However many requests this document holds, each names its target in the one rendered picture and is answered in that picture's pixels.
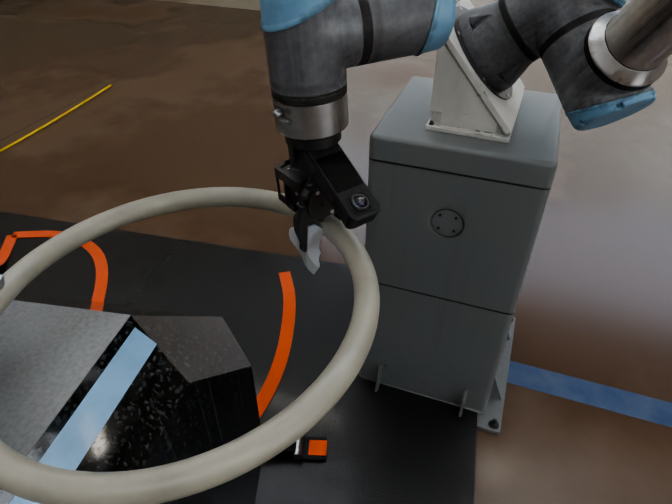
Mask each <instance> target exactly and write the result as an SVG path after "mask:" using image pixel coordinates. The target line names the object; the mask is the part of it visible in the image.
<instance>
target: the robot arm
mask: <svg viewBox="0 0 672 504"><path fill-rule="evenodd" d="M625 4H626V0H497V1H495V2H492V3H489V4H485V5H482V6H479V7H476V8H472V9H469V10H467V11H466V12H465V13H463V14H462V15H461V16H460V17H459V27H460V31H461V35H462V38H463V40H464V43H465V45H466V47H467V49H468V52H469V53H470V55H471V57H472V59H473V61H474V62H475V64H476V66H477V67H478V69H479V70H480V71H481V73H482V74H483V75H484V77H485V78H486V79H487V80H488V81H489V82H490V83H491V84H492V85H493V86H494V87H495V88H497V89H498V90H500V91H505V90H506V89H508V88H510V87H511V86H512V85H514V83H515V82H516V81H517V80H518V79H519V77H520V76H521V75H522V74H523V73H524V72H525V70H526V69H527V68H528V67H529V66H530V64H531V63H533V62H534V61H536V60H538V59H539V58H541V59H542V61H543V64H544V66H545V68H546V70H547V73H548V75H549V77H550V80H551V82H552V84H553V86H554V89H555V91H556V93H557V96H558V98H559V100H560V102H561V105H562V107H563V109H564V112H565V115H566V116H567V117H568V119H569V121H570V123H571V124H572V126H573V128H574V129H576V130H579V131H584V130H590V129H594V128H598V127H601V126H604V125H607V124H610V123H613V122H615V121H618V120H621V119H623V118H625V117H628V116H630V115H632V114H634V113H636V112H638V111H640V110H642V109H644V108H646V107H647V106H649V105H651V104H652V103H653V102H654V101H655V100H656V94H655V93H656V90H655V89H654V88H653V86H652V83H654V82H655V81H656V80H658V79H659V78H660V77H661V76H662V74H663V73H664V72H665V70H666V67H667V64H668V59H669V56H670V55H671V54H672V0H631V1H630V2H629V3H628V4H627V5H626V6H625V7H624V8H623V6H624V5H625ZM621 8H623V9H622V10H621V11H616V10H618V9H621ZM260 10H261V20H260V27H261V29H262V30H263V35H264V42H265V50H266V57H267V64H268V71H269V79H270V86H271V93H272V101H273V109H274V111H273V116H274V117H275V123H276V128H277V130H278V132H279V133H280V134H282V135H283V136H285V142H286V144H287V145H288V152H289V159H286V160H284V163H283V164H280V165H278V166H275V167H274V170H275V177H276V184H277V191H278V197H279V200H280V201H282V202H283V203H284V204H286V205H287V207H289V208H290V209H291V210H292V211H294V212H296V213H295V215H294V218H293V226H294V227H291V228H290V229H289V237H290V240H291V241H292V243H293V244H294V245H295V247H296V248H297V249H298V250H299V252H300V253H301V256H302V259H303V262H304V264H305V266H306V267H307V269H308V270H309V271H310V272H311V273H312V274H315V273H316V272H317V270H318V269H319V268H320V262H319V257H320V254H321V251H320V248H319V245H320V241H321V239H322V237H323V228H322V227H320V226H319V225H318V224H316V223H315V219H317V220H319V221H320V222H322V221H323V220H324V218H325V217H327V216H329V215H331V214H332V215H333V216H335V217H336V218H338V219H339V220H340V221H341V222H343V224H344V226H345V227H346V228H347V229H350V230H351V231H352V232H353V233H354V234H355V235H357V229H358V227H359V226H361V225H364V224H366V223H368V222H371V221H373V220H374V219H375V217H376V215H377V214H378V212H379V210H380V207H381V206H380V204H379V203H378V201H377V200H376V198H375V197H374V195H373V194H372V192H371V191H370V189H369V188H368V187H367V185H366V184H365V182H364V181H363V179H362V178H361V176H360V175H359V173H358V172H357V170H356V169H355V167H354V166H353V164H352V163H351V161H350V160H349V158H348V157H347V155H346V154H345V152H344V151H343V150H342V148H341V147H340V145H339V144H338V142H339V141H340V139H341V137H342V135H341V131H343V130H344V129H345V128H346V127H347V126H348V123H349V113H348V94H347V70H346V69H347V68H350V67H356V66H360V65H366V64H371V63H376V62H381V61H386V60H392V59H397V58H402V57H407V56H412V55H414V56H420V55H421V54H422V53H426V52H430V51H434V50H437V49H439V48H441V47H442V46H443V45H444V44H445V43H446V42H447V40H448V39H449V37H450V35H451V32H452V30H453V26H454V22H455V17H456V0H260ZM287 165H290V166H288V167H285V166H287ZM284 167H285V168H284ZM282 168H283V169H282ZM279 179H280V180H281V181H283V186H284V193H285V195H283V194H282V193H281V190H280V183H279Z"/></svg>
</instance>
